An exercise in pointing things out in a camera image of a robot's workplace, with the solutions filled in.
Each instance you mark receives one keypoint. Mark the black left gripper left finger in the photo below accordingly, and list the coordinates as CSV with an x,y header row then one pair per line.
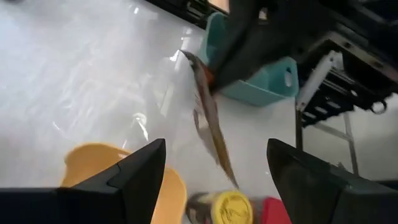
x,y
93,205

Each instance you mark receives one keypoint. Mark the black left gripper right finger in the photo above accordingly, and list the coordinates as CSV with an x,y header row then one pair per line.
x,y
326,202

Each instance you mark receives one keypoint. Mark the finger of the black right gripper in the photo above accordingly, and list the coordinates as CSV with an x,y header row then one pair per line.
x,y
252,37

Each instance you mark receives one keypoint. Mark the red smoked paprika tin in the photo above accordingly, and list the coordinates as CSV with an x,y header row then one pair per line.
x,y
273,214

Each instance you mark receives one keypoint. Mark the brown spice pouch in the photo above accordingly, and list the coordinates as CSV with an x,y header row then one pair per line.
x,y
211,115

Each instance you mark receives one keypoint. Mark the yellow-lid dark spice jar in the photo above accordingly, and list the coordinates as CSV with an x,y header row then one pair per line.
x,y
231,208

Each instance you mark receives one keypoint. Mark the yellow plastic bin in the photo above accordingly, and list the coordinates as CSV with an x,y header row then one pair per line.
x,y
90,161

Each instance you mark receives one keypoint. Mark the teal plastic bin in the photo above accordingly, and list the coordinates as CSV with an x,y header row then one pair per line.
x,y
267,85

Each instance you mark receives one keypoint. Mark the silver aluminium bracket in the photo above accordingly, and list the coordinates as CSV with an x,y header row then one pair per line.
x,y
317,77

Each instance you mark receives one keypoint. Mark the black aluminium table frame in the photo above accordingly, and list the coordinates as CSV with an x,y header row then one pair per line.
x,y
323,109

